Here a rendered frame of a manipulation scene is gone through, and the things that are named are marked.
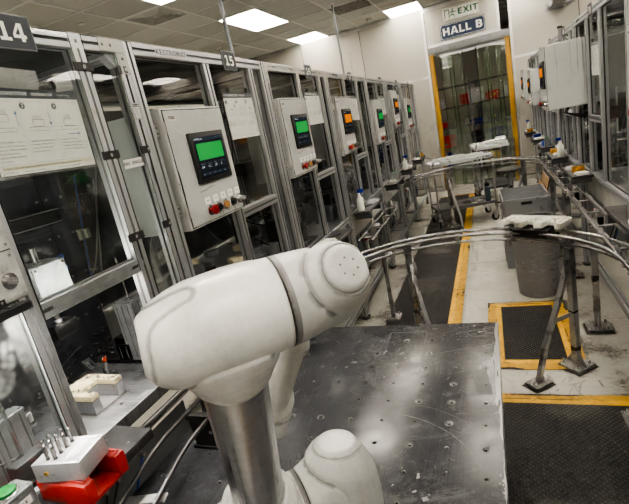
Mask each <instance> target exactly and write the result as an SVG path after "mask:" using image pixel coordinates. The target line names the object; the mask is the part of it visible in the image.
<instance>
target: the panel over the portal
mask: <svg viewBox="0 0 629 504"><path fill-rule="evenodd" d="M469 1H473V0H450V1H447V2H443V3H440V4H437V5H433V6H430V7H426V8H424V9H423V14H424V22H425V30H426V38H427V46H428V49H430V48H434V47H438V46H441V45H445V44H449V43H453V42H457V41H461V40H465V39H469V38H473V37H477V36H480V35H484V34H488V33H492V32H496V31H500V30H501V29H500V18H499V7H498V0H478V4H479V12H477V13H473V14H470V15H466V16H462V17H459V18H455V19H451V20H448V21H444V22H443V15H442V9H445V8H448V7H452V6H455V5H459V4H462V3H466V2H469ZM482 14H484V17H485V27H486V30H482V31H479V32H475V33H471V34H467V35H463V36H459V37H455V38H452V39H448V40H444V41H441V36H440V28H439V26H442V25H445V24H449V23H453V22H456V21H460V20H464V19H467V18H471V17H475V16H478V15H482Z"/></svg>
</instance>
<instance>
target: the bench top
mask: <svg viewBox="0 0 629 504"><path fill-rule="evenodd" d="M365 329H366V330H367V331H363V330H365ZM431 339H434V341H430V340H431ZM376 352H379V354H375V353H376ZM364 381H368V383H366V384H364V383H363V382H364ZM293 392H294V405H293V408H292V414H291V417H290V419H289V424H288V427H287V430H286V432H285V434H284V436H283V437H282V438H281V439H279V440H278V441H277V445H278V452H279V459H280V466H281V469H282V470H284V471H285V472H286V471H289V470H291V469H293V468H294V467H295V466H296V465H297V464H298V463H299V462H300V461H301V460H302V459H303V458H304V455H305V451H306V449H307V448H308V446H309V445H310V443H311V442H312V441H313V440H314V439H315V438H316V437H317V436H319V435H321V434H322V433H324V432H326V431H328V430H333V429H343V430H346V431H349V432H351V433H352V434H353V435H355V436H356V437H357V438H358V439H359V440H360V441H361V442H362V444H363V445H364V446H365V448H366V449H367V450H368V451H369V453H370V454H371V456H372V458H373V460H374V462H375V465H376V468H377V471H378V474H379V478H380V482H381V487H382V492H383V499H384V504H509V503H508V485H507V469H506V452H505V436H504V414H503V396H502V378H501V360H500V343H499V325H498V322H483V323H452V324H419V325H388V326H356V327H332V328H330V329H328V330H326V331H325V332H323V333H321V334H319V335H318V336H316V337H314V338H312V339H310V349H309V351H308V353H307V354H306V355H305V356H304V357H303V359H302V362H301V366H300V369H299V372H298V375H297V378H296V382H295V385H294V388H293ZM192 434H193V431H192V428H191V429H190V430H189V432H188V433H187V434H186V435H185V436H184V437H183V438H182V439H181V441H180V442H179V443H178V444H177V445H176V446H175V447H174V449H173V450H172V451H171V452H170V453H169V454H168V455H167V456H166V458H165V459H164V460H163V461H162V462H161V463H160V464H159V466H158V467H157V468H156V469H155V470H154V471H153V472H152V473H151V475H150V476H149V477H148V478H147V479H146V480H145V481H144V482H143V484H142V485H141V486H140V487H139V488H138V489H137V490H136V492H135V493H134V494H133V495H132V496H138V495H148V494H157V493H158V492H159V490H160V488H161V486H162V484H163V482H164V480H165V478H166V476H167V475H168V473H169V471H170V469H171V467H172V465H173V464H174V462H175V460H176V458H177V457H178V455H179V453H180V452H181V450H182V449H183V447H184V445H185V444H186V443H187V441H188V440H189V438H190V437H191V436H192ZM194 444H195V439H194V440H193V442H192V443H191V445H190V446H189V448H188V449H187V451H186V452H185V454H184V456H183V458H182V459H181V461H180V463H179V465H178V466H177V468H176V470H175V472H174V474H173V476H172V478H171V480H170V482H169V484H168V486H167V488H166V489H165V491H164V493H167V492H168V496H167V498H166V500H165V502H164V503H159V504H218V503H219V502H221V500H222V497H223V494H224V491H225V489H226V487H227V485H228V481H227V478H226V474H225V471H224V467H223V464H222V460H221V457H220V453H219V450H212V449H201V448H194Z"/></svg>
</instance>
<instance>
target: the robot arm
mask: <svg viewBox="0 0 629 504"><path fill-rule="evenodd" d="M370 285H371V275H370V274H369V269H368V265H367V262H366V260H365V258H364V256H363V255H362V254H361V252H360V250H359V249H358V248H356V247H355V246H353V245H351V244H349V243H345V242H341V241H326V242H321V243H318V244H316V245H314V246H313V247H312V248H311V249H310V248H302V249H297V250H293V251H289V252H284V253H280V254H276V255H272V256H268V257H264V258H260V259H256V260H249V261H242V262H238V263H234V264H230V265H227V266H223V267H220V268H217V269H214V270H211V271H208V272H205V273H202V274H199V275H196V276H194V277H191V278H188V279H186V280H183V281H181V282H179V283H177V284H175V285H173V286H171V287H170V288H168V289H166V290H165V291H163V292H161V293H160V294H159V295H157V296H156V297H154V298H153V299H152V300H150V301H149V302H148V303H147V304H145V305H144V306H143V307H142V308H141V311H140V313H139V314H138V315H137V316H136V317H135V319H134V326H135V331H136V336H137V340H138V345H139V350H140V355H141V359H142V364H143V369H144V374H145V376H146V377H147V379H148V380H150V381H151V382H153V383H154V384H155V385H156V386H158V387H161V388H165V389H170V390H183V389H188V390H190V391H191V392H193V393H194V394H195V395H196V396H197V397H198V398H200V399H201V400H203V401H204V404H205V408H206V411H207V414H208V418H209V421H210V425H211V428H212V432H213V435H214V439H215V442H216V445H217V448H218V450H219V453H220V457H221V460H222V464H223V467H224V471H225V474H226V478H227V481H228V485H227V487H226V489H225V491H224V494H223V497H222V500H221V502H219V503H218V504H384V499H383V492H382V487H381V482H380V478H379V474H378V471H377V468H376V465H375V462H374V460H373V458H372V456H371V454H370V453H369V451H368V450H367V449H366V448H365V446H364V445H363V444H362V442H361V441H360V440H359V439H358V438H357V437H356V436H355V435H353V434H352V433H351V432H349V431H346V430H343V429H333V430H328V431H326V432H324V433H322V434H321V435H319V436H317V437H316V438H315V439H314V440H313V441H312V442H311V443H310V445H309V446H308V448H307V449H306V451H305V455H304V458H303V459H302V460H301V461H300V462H299V463H298V464H297V465H296V466H295V467H294V468H293V469H291V470H289V471H286V472H285V471H284V470H282V469H281V466H280V459H279V452H278V445H277V441H278V440H279V439H281V438H282V437H283V436H284V434H285V432H286V430H287V427H288V424H289V419H290V417H291V414H292V408H293V405H294V392H293V388H294V385H295V382H296V378H297V375H298V372H299V369H300V366H301V362H302V359H303V357H304V356H305V355H306V354H307V353H308V351H309V349H310V339H312V338H314V337H316V336H318V335H319V334H321V333H323V332H325V331H326V330H328V329H330V328H332V327H333V326H335V325H338V324H340V323H342V322H343V321H345V320H347V319H348V318H350V317H351V316H352V315H354V314H355V313H356V312H357V311H358V310H359V309H360V308H361V307H362V306H363V304H364V302H365V300H366V299H367V296H368V293H369V290H370Z"/></svg>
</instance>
